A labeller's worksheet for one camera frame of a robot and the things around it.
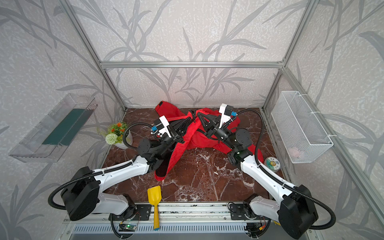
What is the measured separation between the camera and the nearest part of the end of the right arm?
1.87ft

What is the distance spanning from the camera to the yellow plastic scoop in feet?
2.45

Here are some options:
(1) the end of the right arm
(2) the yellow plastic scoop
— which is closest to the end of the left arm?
(1) the end of the right arm

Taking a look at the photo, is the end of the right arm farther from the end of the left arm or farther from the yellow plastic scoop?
the yellow plastic scoop

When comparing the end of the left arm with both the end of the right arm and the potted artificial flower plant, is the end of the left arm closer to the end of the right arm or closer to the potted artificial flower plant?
the end of the right arm

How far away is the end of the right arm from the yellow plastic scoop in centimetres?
49
